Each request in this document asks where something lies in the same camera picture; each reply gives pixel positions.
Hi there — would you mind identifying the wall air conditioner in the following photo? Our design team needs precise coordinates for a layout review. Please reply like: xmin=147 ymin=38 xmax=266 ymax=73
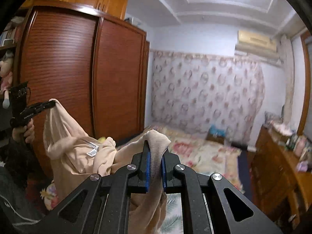
xmin=235 ymin=30 xmax=279 ymax=59

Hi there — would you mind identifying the brown louvered wardrobe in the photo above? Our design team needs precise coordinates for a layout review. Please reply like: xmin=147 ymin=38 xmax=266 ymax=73
xmin=13 ymin=0 xmax=150 ymax=176

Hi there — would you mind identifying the dark blue mattress edge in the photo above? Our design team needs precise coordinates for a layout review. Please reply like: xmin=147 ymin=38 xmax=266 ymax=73
xmin=238 ymin=151 xmax=252 ymax=201

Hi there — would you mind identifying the person left hand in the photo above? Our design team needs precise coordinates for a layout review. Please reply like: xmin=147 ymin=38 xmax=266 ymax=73
xmin=12 ymin=119 xmax=35 ymax=144

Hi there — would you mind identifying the pink jar on sideboard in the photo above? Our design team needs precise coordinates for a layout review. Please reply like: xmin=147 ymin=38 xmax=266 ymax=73
xmin=293 ymin=135 xmax=307 ymax=157

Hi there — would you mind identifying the floral bed sheet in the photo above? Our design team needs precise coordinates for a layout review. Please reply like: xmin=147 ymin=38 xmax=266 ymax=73
xmin=40 ymin=126 xmax=243 ymax=210

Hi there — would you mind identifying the palm leaf print blanket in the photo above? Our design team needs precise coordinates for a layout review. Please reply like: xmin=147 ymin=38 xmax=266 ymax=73
xmin=160 ymin=193 xmax=184 ymax=234

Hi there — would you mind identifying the wooden sideboard cabinet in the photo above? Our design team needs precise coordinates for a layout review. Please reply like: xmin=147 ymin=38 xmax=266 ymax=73
xmin=251 ymin=126 xmax=311 ymax=232

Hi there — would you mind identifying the blue box on headboard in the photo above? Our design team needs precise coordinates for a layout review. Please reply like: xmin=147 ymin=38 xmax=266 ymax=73
xmin=206 ymin=125 xmax=226 ymax=144

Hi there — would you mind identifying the yellow Pikachu plush toy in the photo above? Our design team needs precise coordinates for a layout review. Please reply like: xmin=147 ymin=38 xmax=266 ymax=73
xmin=98 ymin=137 xmax=107 ymax=143

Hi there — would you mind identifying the doll on shelf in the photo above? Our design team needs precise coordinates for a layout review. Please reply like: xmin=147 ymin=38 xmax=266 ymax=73
xmin=1 ymin=50 xmax=14 ymax=109

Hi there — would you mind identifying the patterned headboard cover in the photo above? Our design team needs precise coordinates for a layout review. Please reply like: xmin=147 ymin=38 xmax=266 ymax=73
xmin=151 ymin=51 xmax=265 ymax=143

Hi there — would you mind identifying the beige curtain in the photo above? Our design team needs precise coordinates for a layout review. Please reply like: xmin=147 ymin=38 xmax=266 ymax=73
xmin=280 ymin=34 xmax=295 ymax=125

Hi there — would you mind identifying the peach cloth garment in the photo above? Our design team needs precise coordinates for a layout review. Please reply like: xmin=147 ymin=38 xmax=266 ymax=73
xmin=43 ymin=100 xmax=171 ymax=233

